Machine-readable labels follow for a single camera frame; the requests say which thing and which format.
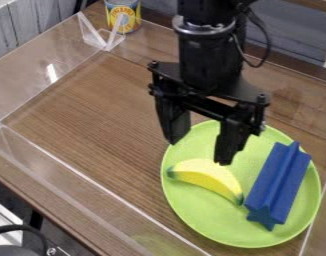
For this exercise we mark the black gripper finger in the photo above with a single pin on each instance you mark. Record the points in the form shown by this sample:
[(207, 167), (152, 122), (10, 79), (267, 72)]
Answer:
[(230, 140), (173, 119)]

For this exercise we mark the yellow toy banana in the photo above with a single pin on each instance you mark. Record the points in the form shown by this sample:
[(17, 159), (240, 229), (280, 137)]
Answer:
[(201, 172)]

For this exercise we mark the green round plate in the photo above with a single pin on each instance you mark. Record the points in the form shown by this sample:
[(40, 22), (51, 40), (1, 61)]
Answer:
[(212, 216)]

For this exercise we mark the clear acrylic enclosure wall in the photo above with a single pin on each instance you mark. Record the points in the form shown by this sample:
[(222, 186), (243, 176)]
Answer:
[(81, 147)]

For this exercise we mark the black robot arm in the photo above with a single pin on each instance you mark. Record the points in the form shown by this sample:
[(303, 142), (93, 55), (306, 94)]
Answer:
[(203, 83)]

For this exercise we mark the yellow blue tin can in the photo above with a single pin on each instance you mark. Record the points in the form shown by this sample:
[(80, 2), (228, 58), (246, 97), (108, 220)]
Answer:
[(123, 11)]

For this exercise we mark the blue plastic block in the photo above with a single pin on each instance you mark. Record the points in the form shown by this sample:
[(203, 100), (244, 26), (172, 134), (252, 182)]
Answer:
[(276, 185)]

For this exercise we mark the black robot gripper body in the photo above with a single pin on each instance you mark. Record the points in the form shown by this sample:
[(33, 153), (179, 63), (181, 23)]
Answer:
[(232, 99)]

